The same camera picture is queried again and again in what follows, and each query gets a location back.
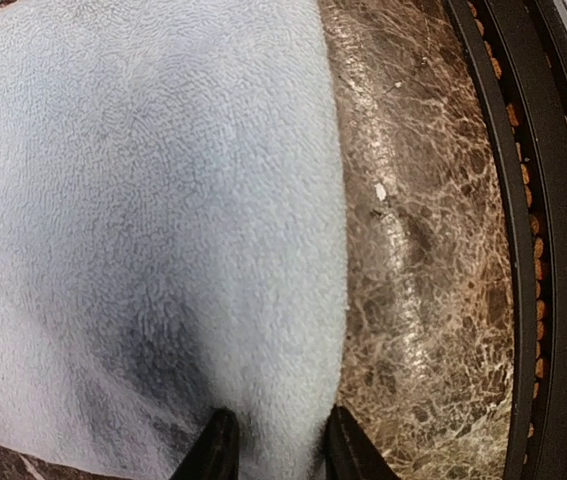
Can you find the black front rail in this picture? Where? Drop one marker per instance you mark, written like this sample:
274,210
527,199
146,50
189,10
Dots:
517,56

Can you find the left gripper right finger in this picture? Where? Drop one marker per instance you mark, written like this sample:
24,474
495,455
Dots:
350,454

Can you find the large light blue towel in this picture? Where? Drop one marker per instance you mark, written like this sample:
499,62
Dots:
172,232

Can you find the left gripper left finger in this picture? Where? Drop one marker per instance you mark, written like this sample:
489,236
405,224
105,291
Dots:
215,453

